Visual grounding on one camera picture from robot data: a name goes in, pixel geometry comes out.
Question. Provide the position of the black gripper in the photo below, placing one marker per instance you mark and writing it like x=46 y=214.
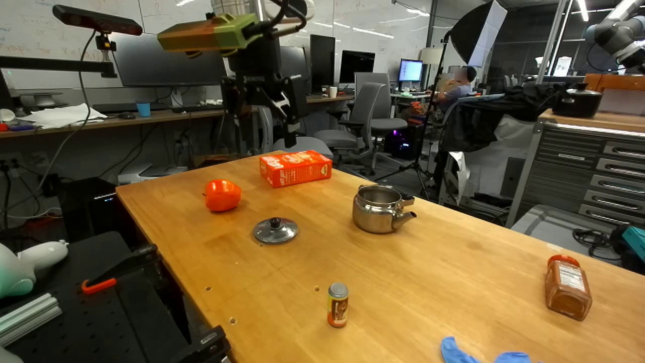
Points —
x=258 y=63

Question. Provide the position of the steel kettle lid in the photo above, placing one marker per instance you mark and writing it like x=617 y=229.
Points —
x=275 y=233

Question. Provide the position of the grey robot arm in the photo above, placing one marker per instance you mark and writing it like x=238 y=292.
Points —
x=616 y=37

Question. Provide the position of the steel kettle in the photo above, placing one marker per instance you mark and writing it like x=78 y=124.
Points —
x=378 y=213

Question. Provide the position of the orange cracker box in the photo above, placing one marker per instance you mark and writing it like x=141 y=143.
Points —
x=295 y=168

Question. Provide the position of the orange red tomato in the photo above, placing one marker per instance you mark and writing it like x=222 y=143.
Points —
x=222 y=196

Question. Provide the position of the grey padded office chair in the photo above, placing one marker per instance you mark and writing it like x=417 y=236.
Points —
x=356 y=121

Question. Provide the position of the blue cup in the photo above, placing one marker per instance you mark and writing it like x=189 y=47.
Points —
x=144 y=109

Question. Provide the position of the lit computer monitor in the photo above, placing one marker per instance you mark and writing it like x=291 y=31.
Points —
x=410 y=72

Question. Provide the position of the long wooden desk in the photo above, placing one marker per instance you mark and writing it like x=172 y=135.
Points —
x=102 y=121

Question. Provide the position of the seated person dark hair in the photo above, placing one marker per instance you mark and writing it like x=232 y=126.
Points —
x=457 y=87

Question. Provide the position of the small white capped bottle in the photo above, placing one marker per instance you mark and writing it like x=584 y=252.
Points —
x=337 y=304

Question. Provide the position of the black computer case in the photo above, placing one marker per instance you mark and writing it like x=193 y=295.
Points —
x=88 y=209

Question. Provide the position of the white papers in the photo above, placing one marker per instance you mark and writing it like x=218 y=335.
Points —
x=63 y=116

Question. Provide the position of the black photo umbrella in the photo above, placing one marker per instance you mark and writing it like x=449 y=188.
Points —
x=466 y=37

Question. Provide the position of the black horizontal stand bar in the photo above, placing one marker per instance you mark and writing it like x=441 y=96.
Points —
x=53 y=65

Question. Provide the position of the black draped cloth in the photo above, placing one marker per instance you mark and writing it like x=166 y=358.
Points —
x=490 y=117

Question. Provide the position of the black optical breadboard table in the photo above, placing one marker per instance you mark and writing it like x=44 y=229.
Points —
x=102 y=324

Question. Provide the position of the blue glove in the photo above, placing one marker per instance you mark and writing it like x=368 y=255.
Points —
x=455 y=354

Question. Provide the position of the grey low cart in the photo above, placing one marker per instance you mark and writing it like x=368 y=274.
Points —
x=547 y=225

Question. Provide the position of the black pot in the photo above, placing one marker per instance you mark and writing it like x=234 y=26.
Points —
x=578 y=102

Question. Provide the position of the grey drawer cabinet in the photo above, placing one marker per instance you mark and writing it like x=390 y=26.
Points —
x=578 y=168

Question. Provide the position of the wooden box on cabinet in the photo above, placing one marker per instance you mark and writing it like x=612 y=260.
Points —
x=622 y=83

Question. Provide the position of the teal pouch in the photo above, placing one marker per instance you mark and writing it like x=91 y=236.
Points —
x=636 y=242

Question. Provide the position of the yellow green wrist camera mount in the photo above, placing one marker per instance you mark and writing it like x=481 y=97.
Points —
x=202 y=33

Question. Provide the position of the black stereo camera bar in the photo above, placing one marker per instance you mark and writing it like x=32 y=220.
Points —
x=98 y=18

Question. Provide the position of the aluminium rail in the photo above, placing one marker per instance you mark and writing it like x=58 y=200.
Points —
x=27 y=320

